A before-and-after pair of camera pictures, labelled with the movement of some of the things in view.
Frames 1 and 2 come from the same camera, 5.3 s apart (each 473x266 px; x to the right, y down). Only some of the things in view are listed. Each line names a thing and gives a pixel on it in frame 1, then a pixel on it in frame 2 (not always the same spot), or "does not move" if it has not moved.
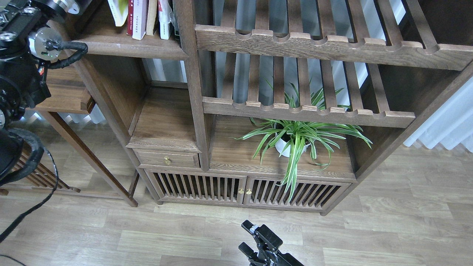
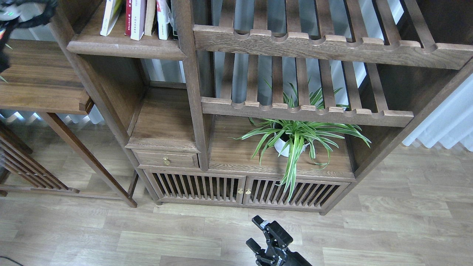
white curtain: (452, 125) does not move
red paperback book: (130, 24) does not move
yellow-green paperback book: (119, 9) -> (111, 13)
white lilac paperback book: (139, 13) does not move
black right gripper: (264, 236) -> (284, 257)
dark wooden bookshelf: (274, 106) does not move
